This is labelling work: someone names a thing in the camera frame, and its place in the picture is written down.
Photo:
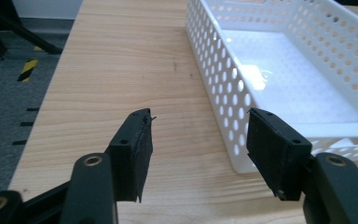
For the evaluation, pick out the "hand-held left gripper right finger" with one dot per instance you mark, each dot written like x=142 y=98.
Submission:
x=279 y=152

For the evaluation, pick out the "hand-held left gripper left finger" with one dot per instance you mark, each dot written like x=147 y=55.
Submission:
x=127 y=158

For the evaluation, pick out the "white perforated plastic basket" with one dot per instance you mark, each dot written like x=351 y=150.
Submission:
x=292 y=81

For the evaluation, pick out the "yellow black striped floor tape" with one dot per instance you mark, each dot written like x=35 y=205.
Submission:
x=27 y=70

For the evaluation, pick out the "black metal stand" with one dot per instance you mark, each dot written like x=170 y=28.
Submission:
x=0 y=28

